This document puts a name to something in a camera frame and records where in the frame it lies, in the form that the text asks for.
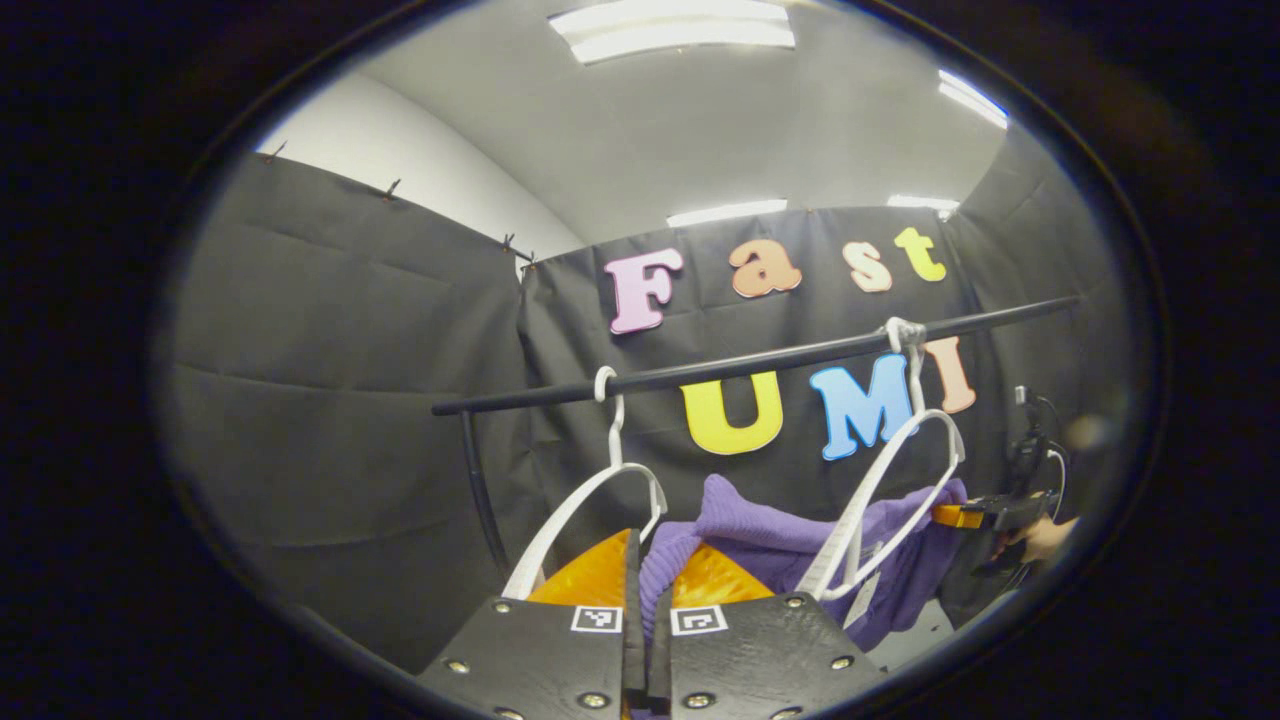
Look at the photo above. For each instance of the white plastic clothes hanger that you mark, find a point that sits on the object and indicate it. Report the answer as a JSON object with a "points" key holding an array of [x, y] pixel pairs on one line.
{"points": [[845, 545], [614, 440]]}

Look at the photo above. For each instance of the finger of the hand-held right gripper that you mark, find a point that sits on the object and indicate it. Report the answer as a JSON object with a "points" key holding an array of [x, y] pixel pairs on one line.
{"points": [[965, 516]]}

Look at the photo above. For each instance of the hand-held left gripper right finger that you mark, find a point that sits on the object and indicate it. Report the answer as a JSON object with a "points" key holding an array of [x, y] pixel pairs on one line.
{"points": [[660, 650]]}

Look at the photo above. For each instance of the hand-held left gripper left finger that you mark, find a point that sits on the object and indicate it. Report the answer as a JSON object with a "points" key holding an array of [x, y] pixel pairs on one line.
{"points": [[632, 580]]}

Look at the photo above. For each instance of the black backdrop cloth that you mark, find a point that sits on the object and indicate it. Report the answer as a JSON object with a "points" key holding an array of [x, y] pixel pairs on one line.
{"points": [[330, 400]]}

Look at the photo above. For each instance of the ceiling light panel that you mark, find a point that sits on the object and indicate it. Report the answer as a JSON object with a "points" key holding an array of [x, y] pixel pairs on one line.
{"points": [[972, 98], [675, 28], [727, 212], [922, 202]]}

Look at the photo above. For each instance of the black metal clothes rack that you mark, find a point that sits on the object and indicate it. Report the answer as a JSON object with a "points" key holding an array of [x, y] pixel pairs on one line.
{"points": [[700, 372]]}

